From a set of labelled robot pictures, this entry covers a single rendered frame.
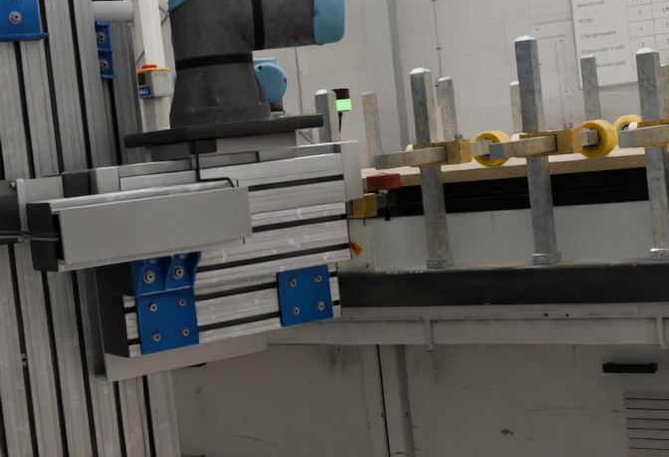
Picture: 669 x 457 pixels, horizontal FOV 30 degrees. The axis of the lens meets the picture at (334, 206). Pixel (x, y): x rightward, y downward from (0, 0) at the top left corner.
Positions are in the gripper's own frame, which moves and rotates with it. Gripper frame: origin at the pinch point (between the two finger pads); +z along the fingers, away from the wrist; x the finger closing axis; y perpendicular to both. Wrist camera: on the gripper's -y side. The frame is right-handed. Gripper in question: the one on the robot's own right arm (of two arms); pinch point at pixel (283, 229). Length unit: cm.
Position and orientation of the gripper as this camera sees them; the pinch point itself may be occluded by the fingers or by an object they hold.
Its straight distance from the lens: 259.1
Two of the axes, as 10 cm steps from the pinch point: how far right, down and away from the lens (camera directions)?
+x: 8.3, -0.6, -5.5
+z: 1.0, 9.9, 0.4
